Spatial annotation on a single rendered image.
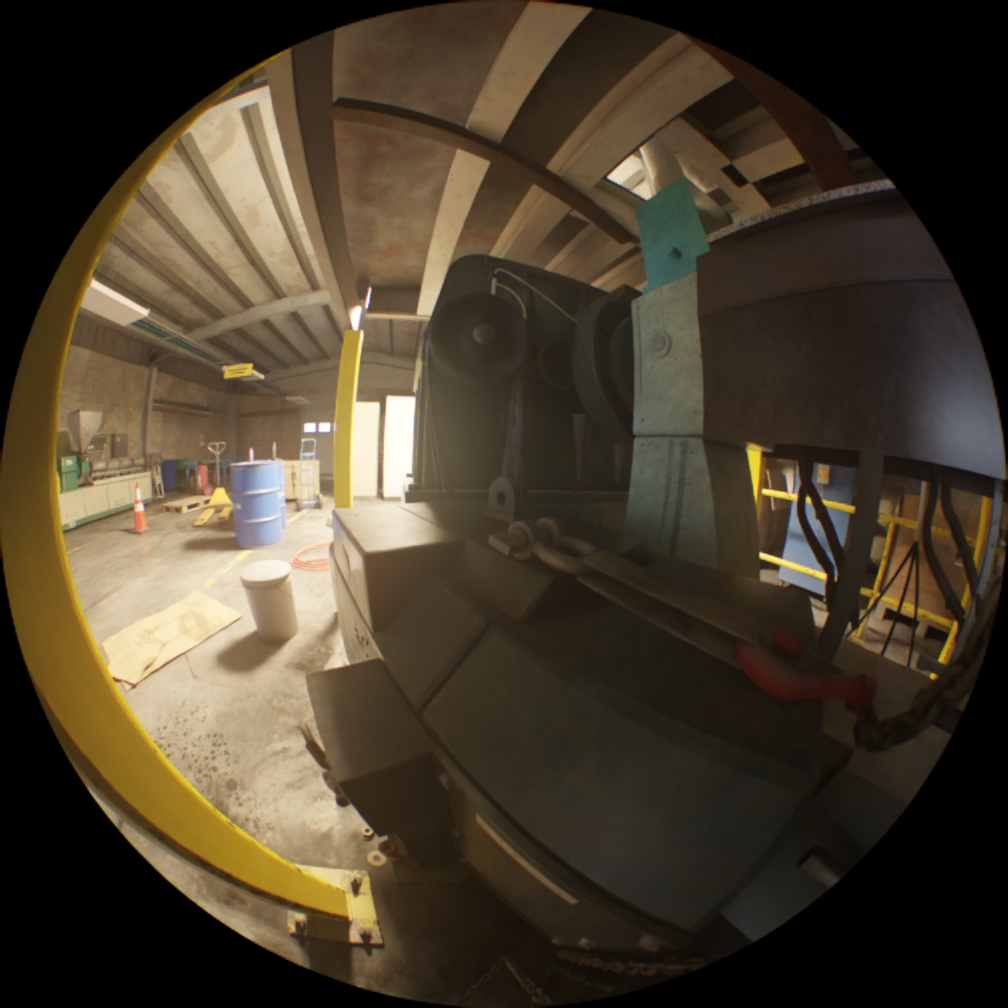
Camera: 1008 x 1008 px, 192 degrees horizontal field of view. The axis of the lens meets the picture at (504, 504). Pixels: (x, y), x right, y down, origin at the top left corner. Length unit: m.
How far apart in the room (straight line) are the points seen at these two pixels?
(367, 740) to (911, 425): 0.71
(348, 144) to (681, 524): 1.55
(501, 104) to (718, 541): 1.15
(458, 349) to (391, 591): 0.67
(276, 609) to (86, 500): 6.35
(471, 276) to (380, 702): 1.11
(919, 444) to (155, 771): 0.94
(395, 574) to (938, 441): 0.72
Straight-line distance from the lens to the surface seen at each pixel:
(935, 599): 3.51
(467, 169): 1.08
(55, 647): 0.33
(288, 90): 0.85
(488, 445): 0.95
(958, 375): 0.61
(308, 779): 1.18
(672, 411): 0.77
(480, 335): 0.81
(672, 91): 0.96
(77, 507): 7.45
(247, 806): 1.21
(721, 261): 0.81
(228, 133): 5.96
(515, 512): 0.41
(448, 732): 0.23
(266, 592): 1.65
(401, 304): 2.06
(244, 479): 3.37
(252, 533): 3.44
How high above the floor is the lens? 0.97
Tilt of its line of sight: 9 degrees down
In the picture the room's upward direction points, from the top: 3 degrees clockwise
